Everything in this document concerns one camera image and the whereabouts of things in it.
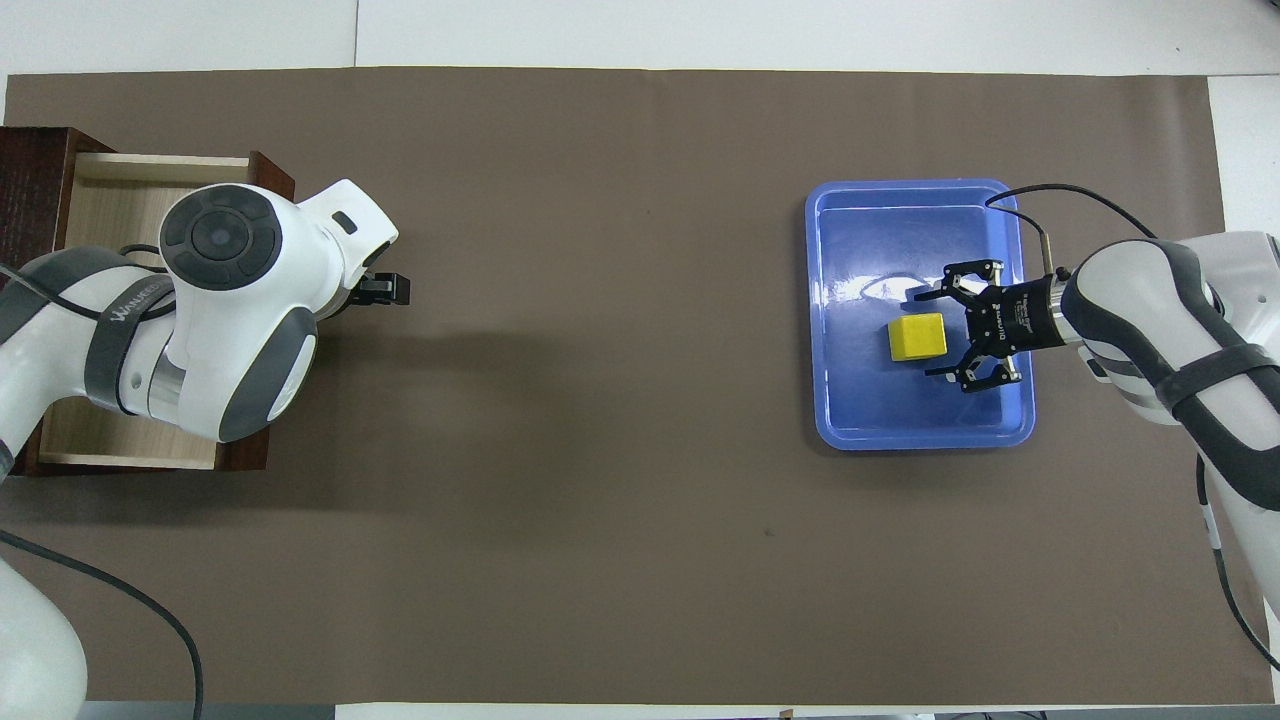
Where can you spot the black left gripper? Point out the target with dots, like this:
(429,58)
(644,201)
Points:
(380,290)

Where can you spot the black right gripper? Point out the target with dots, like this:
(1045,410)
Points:
(1025,315)

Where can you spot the yellow block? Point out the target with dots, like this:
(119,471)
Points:
(917,337)

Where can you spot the dark wooden drawer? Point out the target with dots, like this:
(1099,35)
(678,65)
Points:
(110,200)

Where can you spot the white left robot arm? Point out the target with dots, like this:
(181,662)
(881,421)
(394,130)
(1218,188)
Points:
(230,300)

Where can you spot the blue plastic tray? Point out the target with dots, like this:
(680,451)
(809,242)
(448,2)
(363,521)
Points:
(880,410)

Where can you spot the brown table mat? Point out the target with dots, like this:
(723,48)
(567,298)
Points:
(600,450)

